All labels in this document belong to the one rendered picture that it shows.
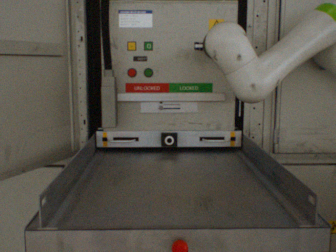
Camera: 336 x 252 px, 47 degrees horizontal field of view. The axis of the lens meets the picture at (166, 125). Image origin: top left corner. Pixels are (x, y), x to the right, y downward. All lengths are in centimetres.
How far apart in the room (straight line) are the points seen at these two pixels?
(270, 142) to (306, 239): 69
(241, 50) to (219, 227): 45
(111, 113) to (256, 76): 54
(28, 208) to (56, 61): 56
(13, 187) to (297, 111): 108
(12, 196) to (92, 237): 79
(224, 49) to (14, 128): 67
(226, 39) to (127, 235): 53
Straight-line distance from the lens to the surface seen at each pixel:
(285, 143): 150
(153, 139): 145
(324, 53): 141
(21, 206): 158
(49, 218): 88
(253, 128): 148
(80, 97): 145
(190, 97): 140
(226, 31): 102
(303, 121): 151
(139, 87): 143
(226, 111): 146
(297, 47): 114
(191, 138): 145
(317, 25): 121
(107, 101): 134
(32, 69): 132
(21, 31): 130
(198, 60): 144
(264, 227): 84
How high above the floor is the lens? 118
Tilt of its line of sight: 9 degrees down
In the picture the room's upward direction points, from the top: straight up
